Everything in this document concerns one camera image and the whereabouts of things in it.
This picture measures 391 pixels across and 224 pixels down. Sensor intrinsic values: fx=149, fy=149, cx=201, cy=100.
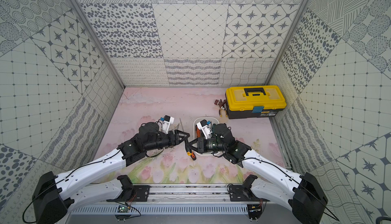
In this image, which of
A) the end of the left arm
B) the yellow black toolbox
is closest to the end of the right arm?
the end of the left arm

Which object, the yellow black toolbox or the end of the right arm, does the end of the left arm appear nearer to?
the end of the right arm

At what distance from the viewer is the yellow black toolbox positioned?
36.3 inches
